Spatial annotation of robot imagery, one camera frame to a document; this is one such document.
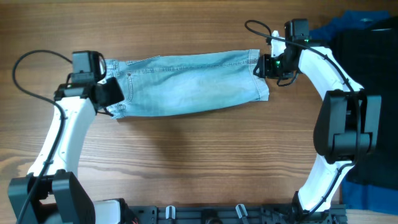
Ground light blue denim shorts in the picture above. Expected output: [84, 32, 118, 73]
[106, 49, 269, 119]

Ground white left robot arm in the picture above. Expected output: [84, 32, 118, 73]
[8, 51, 129, 223]

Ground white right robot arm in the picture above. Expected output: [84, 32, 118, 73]
[253, 19, 381, 220]

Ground black folded shirt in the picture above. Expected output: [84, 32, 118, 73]
[330, 17, 397, 189]

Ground blue folded shirt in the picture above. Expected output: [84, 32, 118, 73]
[310, 11, 397, 215]

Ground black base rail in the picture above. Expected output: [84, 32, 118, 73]
[130, 204, 348, 224]

